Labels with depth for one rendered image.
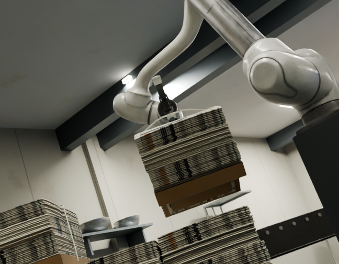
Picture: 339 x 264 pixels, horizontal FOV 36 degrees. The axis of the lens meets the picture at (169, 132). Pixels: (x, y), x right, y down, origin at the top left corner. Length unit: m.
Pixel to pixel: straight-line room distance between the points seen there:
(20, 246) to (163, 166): 0.48
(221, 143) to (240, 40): 0.35
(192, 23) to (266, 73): 0.59
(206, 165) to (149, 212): 6.38
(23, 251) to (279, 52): 0.96
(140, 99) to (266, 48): 0.66
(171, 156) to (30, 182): 5.24
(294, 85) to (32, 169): 5.52
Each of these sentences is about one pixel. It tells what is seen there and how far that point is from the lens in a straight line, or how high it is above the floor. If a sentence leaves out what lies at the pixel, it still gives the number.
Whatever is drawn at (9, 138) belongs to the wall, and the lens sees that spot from 6.88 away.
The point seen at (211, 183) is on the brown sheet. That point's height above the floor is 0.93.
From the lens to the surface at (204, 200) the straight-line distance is 1.86.
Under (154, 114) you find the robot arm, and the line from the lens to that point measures 2.10.
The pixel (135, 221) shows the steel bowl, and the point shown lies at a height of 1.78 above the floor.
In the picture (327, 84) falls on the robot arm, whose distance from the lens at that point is 1.77.
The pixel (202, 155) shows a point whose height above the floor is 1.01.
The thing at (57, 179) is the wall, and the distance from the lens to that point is 7.02.
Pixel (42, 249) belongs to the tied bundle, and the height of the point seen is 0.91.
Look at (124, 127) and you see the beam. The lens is 7.30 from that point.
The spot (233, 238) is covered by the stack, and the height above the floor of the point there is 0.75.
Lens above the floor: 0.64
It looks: 17 degrees up
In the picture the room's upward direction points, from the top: 20 degrees counter-clockwise
